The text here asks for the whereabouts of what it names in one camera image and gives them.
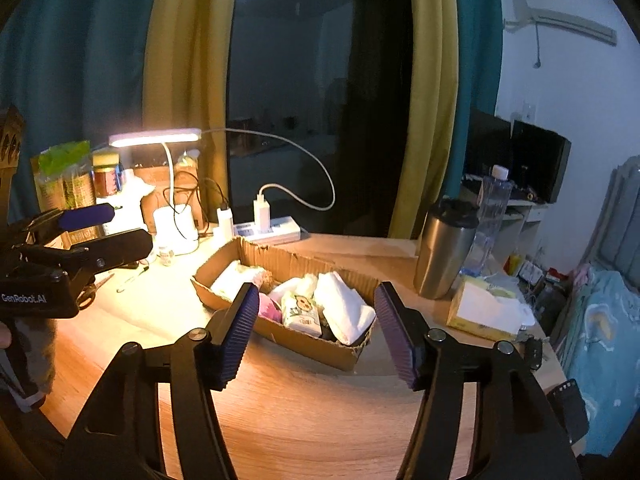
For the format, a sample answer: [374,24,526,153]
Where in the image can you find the teal curtain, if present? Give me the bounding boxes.
[0,0,166,221]
[444,0,503,201]

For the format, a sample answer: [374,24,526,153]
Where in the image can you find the black car key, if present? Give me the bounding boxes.
[522,337,546,371]

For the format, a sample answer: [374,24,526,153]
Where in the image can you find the white desk lamp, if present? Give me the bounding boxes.
[109,129,202,256]

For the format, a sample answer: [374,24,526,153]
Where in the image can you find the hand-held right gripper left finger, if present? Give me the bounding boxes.
[60,282,261,480]

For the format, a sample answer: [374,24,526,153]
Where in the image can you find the cardboard box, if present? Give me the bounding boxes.
[191,236,380,372]

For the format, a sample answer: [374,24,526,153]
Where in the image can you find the black monitor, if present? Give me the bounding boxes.
[510,120,572,204]

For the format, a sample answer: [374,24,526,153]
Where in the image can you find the white power strip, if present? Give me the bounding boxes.
[233,216,302,241]

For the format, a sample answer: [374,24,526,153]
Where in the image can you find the white towel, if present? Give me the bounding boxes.
[314,271,377,346]

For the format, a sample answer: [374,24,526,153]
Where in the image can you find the white charger with cable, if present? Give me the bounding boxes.
[252,199,271,233]

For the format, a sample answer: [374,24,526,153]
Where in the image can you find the blue printed blanket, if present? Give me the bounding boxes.
[560,265,640,456]

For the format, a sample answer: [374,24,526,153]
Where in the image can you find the yellow tissue box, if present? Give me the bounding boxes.
[446,275,536,343]

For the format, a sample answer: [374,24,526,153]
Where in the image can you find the yellow curtain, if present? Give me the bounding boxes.
[389,0,459,241]
[142,0,237,221]

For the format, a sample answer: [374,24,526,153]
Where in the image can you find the cartoon print tissue pack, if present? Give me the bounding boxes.
[281,292,322,337]

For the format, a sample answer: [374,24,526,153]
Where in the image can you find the brown fluffy pouch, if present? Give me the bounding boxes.
[320,324,352,347]

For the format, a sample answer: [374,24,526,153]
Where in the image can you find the white charger cable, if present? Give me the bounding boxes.
[200,128,336,212]

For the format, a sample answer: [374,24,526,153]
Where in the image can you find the clear plastic water bottle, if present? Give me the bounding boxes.
[472,164,514,277]

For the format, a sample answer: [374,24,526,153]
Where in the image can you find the white air conditioner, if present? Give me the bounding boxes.
[504,0,618,47]

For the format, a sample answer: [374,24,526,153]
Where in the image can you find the brown cardboard carton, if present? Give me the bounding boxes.
[134,165,202,233]

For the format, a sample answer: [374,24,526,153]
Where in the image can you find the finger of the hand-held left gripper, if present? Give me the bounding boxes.
[45,228,153,281]
[10,203,116,247]

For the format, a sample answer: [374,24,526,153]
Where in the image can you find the green snack packet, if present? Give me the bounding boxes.
[31,141,96,249]

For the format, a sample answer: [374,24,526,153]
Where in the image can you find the black cable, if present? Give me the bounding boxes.
[170,169,232,213]

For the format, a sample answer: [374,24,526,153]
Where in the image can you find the black scissors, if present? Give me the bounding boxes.
[77,272,116,309]

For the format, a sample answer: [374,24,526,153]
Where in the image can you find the yellow lid jar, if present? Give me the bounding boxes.
[92,151,124,199]

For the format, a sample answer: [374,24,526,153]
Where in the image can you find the clear pen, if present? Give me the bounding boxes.
[117,266,150,294]

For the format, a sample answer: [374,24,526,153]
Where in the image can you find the pink fluffy pouch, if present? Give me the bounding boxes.
[258,292,284,324]

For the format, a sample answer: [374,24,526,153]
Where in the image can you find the steel tumbler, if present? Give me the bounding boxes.
[414,197,481,300]

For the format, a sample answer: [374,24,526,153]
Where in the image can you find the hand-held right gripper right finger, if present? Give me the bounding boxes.
[373,281,576,480]

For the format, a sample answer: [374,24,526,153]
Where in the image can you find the white fluffy cloth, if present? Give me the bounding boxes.
[211,260,267,307]

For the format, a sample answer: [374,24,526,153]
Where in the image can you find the grey padded headboard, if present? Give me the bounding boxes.
[590,155,640,267]

